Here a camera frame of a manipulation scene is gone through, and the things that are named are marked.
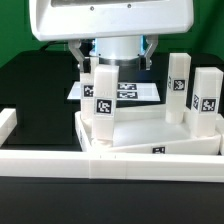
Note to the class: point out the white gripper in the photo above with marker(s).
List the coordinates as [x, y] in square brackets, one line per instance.
[88, 19]

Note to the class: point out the white desk tabletop panel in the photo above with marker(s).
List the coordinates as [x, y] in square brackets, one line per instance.
[143, 129]

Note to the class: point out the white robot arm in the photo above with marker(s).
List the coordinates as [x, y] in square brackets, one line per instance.
[114, 49]

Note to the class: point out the white marker sheet with tags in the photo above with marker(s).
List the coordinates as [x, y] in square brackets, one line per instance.
[126, 91]

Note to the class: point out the white U-shaped obstacle fence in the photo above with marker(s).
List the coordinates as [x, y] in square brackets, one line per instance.
[30, 163]

